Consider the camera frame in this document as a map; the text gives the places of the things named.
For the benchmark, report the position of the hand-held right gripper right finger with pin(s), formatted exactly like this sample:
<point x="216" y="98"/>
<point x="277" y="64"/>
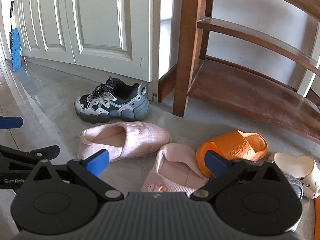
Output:
<point x="213" y="163"/>

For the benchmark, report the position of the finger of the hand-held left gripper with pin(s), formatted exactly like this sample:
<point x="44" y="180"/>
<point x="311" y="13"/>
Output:
<point x="11" y="123"/>
<point x="37" y="153"/>

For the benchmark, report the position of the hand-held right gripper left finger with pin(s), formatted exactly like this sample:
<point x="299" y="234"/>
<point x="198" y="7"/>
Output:
<point x="98" y="162"/>

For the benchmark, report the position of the orange rubber slide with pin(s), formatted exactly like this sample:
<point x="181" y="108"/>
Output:
<point x="237" y="145"/>
<point x="317" y="217"/>

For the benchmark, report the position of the pink fabric slipper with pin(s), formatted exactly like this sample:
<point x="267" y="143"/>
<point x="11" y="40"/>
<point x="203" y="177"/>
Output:
<point x="140" y="135"/>
<point x="175" y="172"/>

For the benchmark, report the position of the grey chunky laced sneaker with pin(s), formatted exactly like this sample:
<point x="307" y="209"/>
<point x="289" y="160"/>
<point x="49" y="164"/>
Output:
<point x="120" y="102"/>

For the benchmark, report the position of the dark grey rubber slide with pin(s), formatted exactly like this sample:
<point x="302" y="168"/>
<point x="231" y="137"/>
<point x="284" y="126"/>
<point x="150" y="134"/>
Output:
<point x="295" y="186"/>

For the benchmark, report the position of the cream printed rubber slide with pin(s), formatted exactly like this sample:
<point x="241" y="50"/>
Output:
<point x="300" y="170"/>

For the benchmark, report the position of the brown wooden shoe rack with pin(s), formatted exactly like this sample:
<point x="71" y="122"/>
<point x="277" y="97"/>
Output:
<point x="250" y="92"/>

